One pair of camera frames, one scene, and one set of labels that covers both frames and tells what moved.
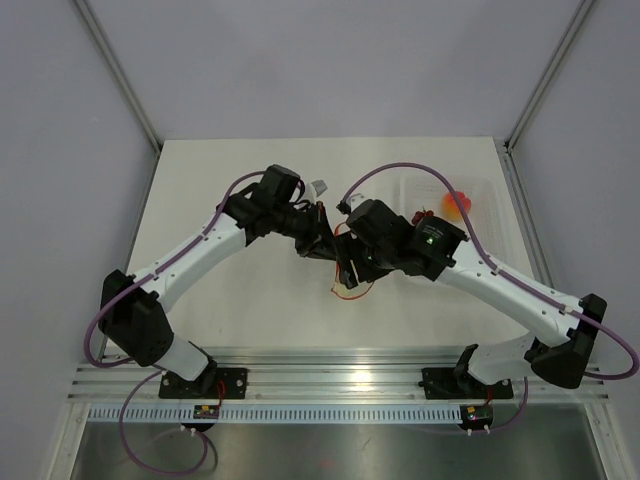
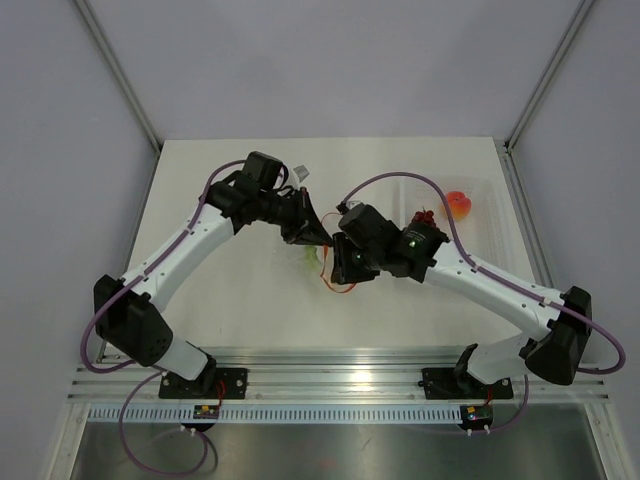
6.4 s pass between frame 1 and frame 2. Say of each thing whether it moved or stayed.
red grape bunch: stayed
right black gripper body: stayed
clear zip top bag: moved
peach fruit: stayed
